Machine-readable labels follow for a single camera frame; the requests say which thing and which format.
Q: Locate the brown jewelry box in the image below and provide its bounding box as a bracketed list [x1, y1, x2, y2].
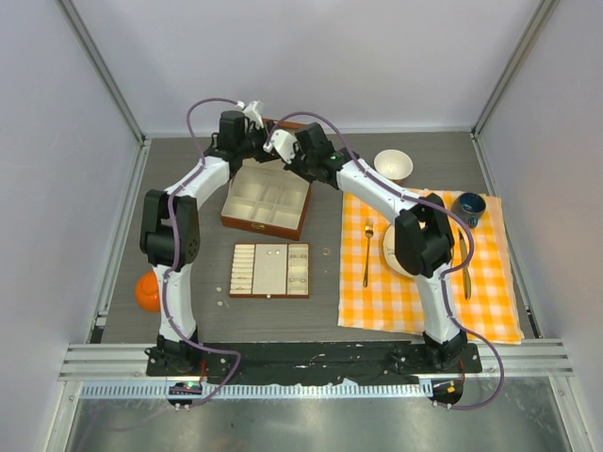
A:
[215, 112, 311, 240]

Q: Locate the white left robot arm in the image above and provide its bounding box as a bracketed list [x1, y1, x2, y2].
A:
[139, 101, 268, 376]

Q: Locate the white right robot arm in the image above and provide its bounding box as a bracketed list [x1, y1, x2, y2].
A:
[265, 122, 467, 372]

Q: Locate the brown jewelry tray insert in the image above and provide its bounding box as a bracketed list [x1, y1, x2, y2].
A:
[229, 243, 310, 299]

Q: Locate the white ceramic bowl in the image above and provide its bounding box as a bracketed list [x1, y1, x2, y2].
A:
[373, 149, 414, 185]

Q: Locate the gold fork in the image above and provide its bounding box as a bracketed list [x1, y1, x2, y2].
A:
[363, 218, 374, 287]

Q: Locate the decorated ceramic plate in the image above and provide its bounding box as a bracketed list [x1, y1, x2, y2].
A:
[382, 225, 413, 278]

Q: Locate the yellow checkered cloth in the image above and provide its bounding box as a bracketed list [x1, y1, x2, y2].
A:
[338, 194, 524, 345]

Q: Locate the dark blue mug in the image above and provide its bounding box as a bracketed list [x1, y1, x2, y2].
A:
[451, 192, 487, 229]

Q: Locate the orange upturned bowl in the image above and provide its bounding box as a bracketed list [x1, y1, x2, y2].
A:
[135, 271, 160, 313]

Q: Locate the gold knife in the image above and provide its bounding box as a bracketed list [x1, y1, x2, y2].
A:
[458, 229, 472, 299]

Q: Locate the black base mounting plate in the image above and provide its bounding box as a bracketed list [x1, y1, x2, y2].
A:
[145, 341, 482, 386]

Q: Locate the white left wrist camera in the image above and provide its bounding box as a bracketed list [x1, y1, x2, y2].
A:
[236, 100, 265, 130]

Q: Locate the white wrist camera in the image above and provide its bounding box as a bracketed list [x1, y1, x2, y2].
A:
[236, 100, 265, 130]
[263, 129, 297, 164]

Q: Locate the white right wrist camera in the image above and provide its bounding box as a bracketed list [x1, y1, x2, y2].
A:
[263, 129, 297, 164]

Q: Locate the white slotted cable duct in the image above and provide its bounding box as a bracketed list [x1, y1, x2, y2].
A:
[80, 380, 432, 402]

